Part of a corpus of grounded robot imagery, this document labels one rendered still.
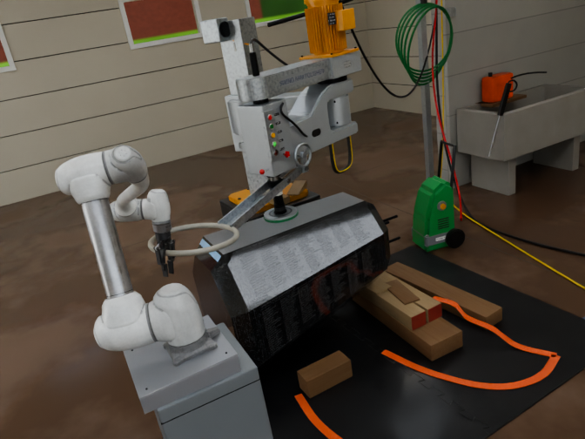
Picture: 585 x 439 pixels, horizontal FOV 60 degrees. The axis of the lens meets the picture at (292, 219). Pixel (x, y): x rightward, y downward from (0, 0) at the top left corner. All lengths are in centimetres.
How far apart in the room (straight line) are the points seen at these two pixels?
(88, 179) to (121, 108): 681
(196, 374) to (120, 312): 36
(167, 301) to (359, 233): 152
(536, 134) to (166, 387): 449
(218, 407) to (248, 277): 94
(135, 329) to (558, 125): 476
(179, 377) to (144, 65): 727
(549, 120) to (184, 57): 575
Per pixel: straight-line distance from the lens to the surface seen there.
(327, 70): 331
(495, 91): 574
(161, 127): 897
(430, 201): 432
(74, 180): 205
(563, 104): 584
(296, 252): 296
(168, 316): 200
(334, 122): 347
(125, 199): 240
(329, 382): 309
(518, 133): 540
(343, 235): 310
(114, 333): 205
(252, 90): 291
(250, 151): 308
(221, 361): 201
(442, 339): 323
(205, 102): 913
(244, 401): 213
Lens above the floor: 204
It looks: 22 degrees down
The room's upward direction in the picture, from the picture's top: 10 degrees counter-clockwise
